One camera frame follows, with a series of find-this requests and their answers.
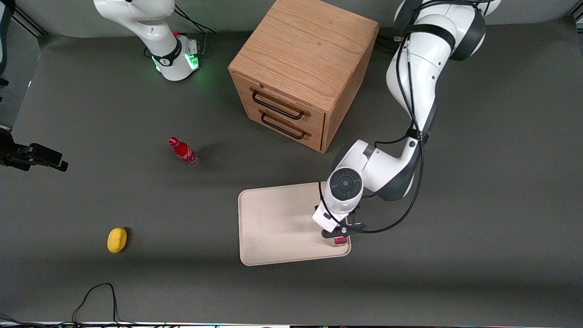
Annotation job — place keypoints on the oak wooden drawer cabinet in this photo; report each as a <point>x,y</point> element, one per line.
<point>309,50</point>

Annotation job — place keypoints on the wooden drawer front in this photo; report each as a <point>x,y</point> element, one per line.
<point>314,120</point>
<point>314,139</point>

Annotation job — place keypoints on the red cola bottle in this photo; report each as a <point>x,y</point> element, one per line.
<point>183,151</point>

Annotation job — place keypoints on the beige plastic tray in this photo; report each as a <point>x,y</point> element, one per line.
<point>273,228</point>

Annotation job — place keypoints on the red cookie box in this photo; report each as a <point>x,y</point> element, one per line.
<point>340,241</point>

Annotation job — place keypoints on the yellow lemon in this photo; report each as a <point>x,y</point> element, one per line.
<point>116,240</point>

